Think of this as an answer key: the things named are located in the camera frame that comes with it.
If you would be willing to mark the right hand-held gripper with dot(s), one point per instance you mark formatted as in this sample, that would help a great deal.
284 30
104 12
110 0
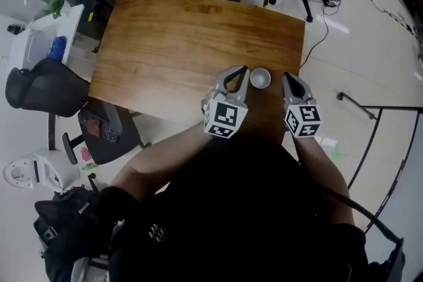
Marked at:
302 119

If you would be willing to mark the white side table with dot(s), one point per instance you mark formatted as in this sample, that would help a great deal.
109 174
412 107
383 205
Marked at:
77 20

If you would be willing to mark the white paper cup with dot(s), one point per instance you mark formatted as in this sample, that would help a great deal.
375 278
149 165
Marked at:
260 78

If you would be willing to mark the green strip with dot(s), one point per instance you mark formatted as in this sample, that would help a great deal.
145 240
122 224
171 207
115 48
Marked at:
89 166

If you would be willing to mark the small black device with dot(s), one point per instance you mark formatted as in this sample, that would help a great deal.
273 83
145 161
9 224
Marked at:
16 28

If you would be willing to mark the brown leather wallet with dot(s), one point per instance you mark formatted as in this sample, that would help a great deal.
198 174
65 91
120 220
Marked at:
93 127

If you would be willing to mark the black keyboard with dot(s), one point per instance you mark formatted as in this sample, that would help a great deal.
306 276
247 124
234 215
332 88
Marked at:
110 133

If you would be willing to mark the person's left forearm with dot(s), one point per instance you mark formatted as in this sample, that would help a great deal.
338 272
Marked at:
158 162

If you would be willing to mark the person's right forearm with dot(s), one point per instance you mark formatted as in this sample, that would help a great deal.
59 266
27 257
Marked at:
324 181

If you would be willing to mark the white fabric pouch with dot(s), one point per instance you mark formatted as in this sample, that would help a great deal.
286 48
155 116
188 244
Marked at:
89 270

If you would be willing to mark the person's black shirt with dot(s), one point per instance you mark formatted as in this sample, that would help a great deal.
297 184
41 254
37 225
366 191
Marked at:
238 214

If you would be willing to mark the green potted plant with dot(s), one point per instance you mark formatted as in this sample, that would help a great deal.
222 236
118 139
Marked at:
54 6

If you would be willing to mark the white round plastic appliance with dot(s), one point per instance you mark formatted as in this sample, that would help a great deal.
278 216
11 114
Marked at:
62 171

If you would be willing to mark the blue cloth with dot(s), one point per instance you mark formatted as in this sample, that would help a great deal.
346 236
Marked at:
59 48

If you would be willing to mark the red cloth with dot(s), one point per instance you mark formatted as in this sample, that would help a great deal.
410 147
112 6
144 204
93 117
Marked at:
86 153

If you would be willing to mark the black mesh office chair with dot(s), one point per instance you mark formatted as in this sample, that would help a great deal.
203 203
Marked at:
66 224
49 89

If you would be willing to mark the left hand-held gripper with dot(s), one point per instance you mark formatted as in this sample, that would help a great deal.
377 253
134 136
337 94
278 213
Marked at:
224 117

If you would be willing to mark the black cabinet yellow sticker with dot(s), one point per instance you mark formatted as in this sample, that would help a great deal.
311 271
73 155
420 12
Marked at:
99 10

